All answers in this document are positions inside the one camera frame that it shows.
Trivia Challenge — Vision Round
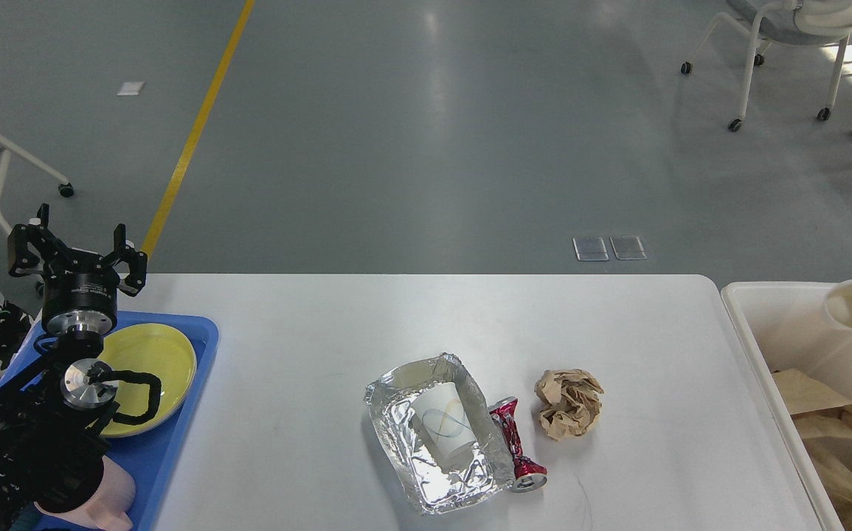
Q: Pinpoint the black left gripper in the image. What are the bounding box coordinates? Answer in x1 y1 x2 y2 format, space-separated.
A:
7 204 148 336

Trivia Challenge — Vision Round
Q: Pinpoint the white paper cup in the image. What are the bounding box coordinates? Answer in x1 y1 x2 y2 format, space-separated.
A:
824 279 852 330

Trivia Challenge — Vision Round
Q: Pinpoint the yellow plastic plate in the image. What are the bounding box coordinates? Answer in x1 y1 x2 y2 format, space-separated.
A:
98 323 197 438

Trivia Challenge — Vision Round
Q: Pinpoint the brown paper bag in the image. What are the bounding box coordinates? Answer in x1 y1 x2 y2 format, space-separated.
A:
803 440 852 530
771 369 852 440

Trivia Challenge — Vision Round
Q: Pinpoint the pink mug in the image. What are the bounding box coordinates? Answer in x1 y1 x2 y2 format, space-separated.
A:
34 456 136 530

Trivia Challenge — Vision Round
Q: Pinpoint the brown paper ball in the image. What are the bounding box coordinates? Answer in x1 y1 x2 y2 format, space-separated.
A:
534 369 605 441

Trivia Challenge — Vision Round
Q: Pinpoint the crushed red can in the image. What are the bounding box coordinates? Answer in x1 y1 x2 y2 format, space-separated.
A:
488 396 548 493

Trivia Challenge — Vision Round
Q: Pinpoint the aluminium foil tray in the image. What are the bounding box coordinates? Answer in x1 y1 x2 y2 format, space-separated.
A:
364 353 514 515

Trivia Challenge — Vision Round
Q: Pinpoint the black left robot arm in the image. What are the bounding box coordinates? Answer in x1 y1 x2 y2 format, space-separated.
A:
0 204 162 530

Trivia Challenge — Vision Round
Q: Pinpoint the white plastic bin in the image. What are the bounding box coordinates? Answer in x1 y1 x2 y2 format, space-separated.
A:
721 282 852 530

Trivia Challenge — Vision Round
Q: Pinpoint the white floor label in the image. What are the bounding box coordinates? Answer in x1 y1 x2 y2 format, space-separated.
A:
117 81 145 97

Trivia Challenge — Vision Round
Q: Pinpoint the transparent floor plate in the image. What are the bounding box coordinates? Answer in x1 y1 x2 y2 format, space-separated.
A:
572 237 610 262
610 235 647 261

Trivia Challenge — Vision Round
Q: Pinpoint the white rolling chair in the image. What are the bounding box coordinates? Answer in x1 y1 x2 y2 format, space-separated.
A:
681 1 852 132

